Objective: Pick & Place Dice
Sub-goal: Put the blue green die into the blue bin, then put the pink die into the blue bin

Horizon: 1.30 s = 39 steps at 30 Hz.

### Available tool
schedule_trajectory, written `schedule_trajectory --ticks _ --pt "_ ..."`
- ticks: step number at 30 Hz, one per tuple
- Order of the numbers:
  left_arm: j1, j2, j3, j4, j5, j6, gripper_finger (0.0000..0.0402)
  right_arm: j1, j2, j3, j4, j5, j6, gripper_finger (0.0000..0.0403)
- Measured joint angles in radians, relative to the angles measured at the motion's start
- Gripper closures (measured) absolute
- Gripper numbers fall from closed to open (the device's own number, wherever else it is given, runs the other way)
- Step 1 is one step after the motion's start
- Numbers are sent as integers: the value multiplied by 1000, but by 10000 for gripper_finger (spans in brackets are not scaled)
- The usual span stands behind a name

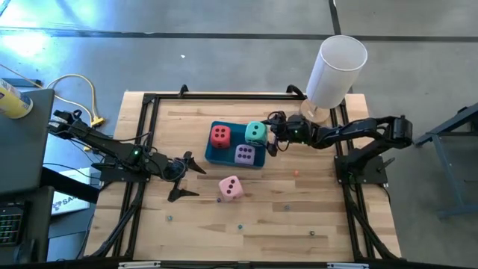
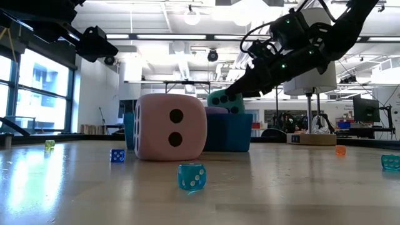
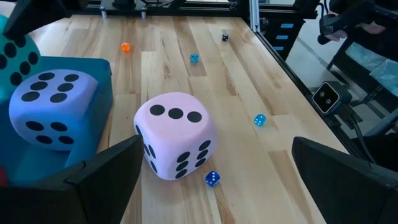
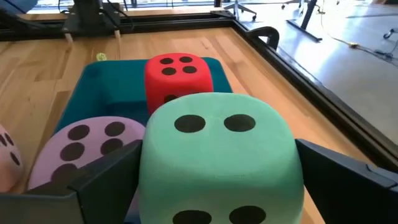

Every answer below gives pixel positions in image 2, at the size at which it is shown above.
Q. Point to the small yellow-green die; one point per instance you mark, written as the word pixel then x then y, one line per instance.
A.
pixel 49 144

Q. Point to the small cyan die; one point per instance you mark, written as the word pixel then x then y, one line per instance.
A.
pixel 390 162
pixel 191 177

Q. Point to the small orange die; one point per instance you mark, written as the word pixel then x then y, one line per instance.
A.
pixel 340 150

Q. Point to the black computer monitor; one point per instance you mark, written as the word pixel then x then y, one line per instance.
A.
pixel 366 109

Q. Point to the blue plastic bin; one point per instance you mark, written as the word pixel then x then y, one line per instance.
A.
pixel 228 134

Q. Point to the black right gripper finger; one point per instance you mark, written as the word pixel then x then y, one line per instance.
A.
pixel 243 87

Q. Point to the person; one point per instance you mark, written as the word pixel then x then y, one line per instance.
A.
pixel 290 123

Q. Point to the small blue die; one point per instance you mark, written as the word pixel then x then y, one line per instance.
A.
pixel 117 155

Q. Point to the purple foam die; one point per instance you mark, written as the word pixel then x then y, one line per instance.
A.
pixel 216 110

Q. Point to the green foam die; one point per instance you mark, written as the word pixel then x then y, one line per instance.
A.
pixel 215 107

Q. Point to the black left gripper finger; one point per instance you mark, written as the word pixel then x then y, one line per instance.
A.
pixel 98 47

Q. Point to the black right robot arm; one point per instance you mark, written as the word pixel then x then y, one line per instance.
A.
pixel 340 28

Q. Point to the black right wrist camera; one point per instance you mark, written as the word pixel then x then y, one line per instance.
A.
pixel 261 50

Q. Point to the pink foam die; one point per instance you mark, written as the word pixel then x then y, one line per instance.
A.
pixel 156 131

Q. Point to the black ceiling dome camera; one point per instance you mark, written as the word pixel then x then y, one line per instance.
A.
pixel 212 55
pixel 109 60

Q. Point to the white shade table lamp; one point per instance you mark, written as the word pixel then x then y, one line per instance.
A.
pixel 312 86

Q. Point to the blue storage box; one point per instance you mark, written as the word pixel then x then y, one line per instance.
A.
pixel 344 125

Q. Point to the black wall screen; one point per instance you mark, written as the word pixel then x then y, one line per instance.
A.
pixel 126 107

